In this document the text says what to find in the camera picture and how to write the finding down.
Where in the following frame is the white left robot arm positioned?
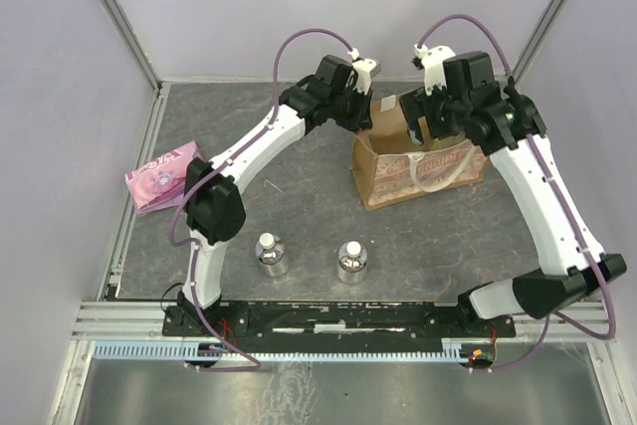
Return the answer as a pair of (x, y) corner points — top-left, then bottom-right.
(179, 55), (380, 335)

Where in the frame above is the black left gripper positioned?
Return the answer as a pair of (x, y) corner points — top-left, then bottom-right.
(329, 82), (375, 133)

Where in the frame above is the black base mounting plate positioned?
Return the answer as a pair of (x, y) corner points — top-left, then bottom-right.
(161, 298), (518, 354)

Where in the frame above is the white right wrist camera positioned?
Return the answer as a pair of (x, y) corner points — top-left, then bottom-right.
(414, 45), (455, 97)

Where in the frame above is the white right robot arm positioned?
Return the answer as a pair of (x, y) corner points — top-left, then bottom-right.
(400, 46), (627, 339)

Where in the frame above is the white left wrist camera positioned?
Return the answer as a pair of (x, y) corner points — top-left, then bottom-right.
(348, 48), (381, 95)

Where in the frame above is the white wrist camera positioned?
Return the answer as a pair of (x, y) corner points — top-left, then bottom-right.
(414, 45), (455, 97)
(348, 48), (381, 95)

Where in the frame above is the aluminium frame rail front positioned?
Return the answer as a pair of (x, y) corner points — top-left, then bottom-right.
(72, 302), (609, 344)

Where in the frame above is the light blue cable duct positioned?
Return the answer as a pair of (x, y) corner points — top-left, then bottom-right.
(94, 334), (469, 363)

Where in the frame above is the round clear bottle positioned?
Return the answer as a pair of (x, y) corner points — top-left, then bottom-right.
(255, 232), (289, 277)
(336, 241), (368, 285)

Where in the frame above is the brown canvas tote bag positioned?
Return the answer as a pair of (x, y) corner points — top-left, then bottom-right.
(351, 95), (489, 211)

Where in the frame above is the pink tissue pack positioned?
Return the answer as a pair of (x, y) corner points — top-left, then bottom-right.
(124, 141), (202, 216)

